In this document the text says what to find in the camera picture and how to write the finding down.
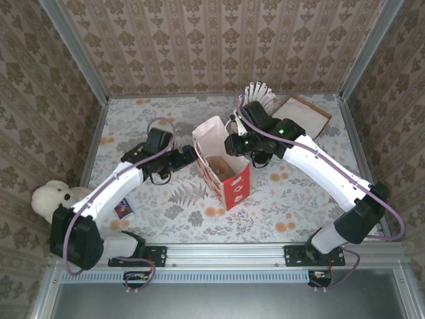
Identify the red white paper gift bag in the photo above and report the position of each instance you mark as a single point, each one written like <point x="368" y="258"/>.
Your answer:
<point x="232" y="189"/>

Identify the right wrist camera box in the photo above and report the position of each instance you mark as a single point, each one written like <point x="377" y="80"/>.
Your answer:
<point x="239" y="124"/>

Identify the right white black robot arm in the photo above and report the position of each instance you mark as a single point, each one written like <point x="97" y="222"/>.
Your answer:
<point x="318" y="163"/>

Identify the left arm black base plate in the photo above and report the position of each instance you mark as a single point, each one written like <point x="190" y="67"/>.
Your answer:
<point x="159" y="256"/>

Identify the long aluminium mounting rail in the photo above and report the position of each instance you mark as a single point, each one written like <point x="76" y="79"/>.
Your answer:
<point x="225" y="254"/>

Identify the floral tablecloth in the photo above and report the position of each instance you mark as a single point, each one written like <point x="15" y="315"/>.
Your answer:
<point x="259" y="216"/>

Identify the grey metal sheet panel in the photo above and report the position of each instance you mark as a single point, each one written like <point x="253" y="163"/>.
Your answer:
<point x="216" y="302"/>

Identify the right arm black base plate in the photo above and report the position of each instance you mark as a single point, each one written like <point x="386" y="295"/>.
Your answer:
<point x="292" y="256"/>

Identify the white napkin stack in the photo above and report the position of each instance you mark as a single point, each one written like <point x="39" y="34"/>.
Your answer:
<point x="305" y="114"/>

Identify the small blue red packet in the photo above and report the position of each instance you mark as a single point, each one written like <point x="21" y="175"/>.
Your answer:
<point x="123" y="208"/>

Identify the bundle of white wrapped stirrers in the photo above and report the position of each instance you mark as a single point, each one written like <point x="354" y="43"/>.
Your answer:
<point x="260" y="93"/>

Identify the aluminium frame post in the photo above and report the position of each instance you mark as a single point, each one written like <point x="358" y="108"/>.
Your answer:
<point x="370" y="50"/>
<point x="78" y="56"/>

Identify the white teddy bear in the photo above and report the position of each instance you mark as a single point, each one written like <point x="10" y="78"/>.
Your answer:
<point x="50" y="202"/>

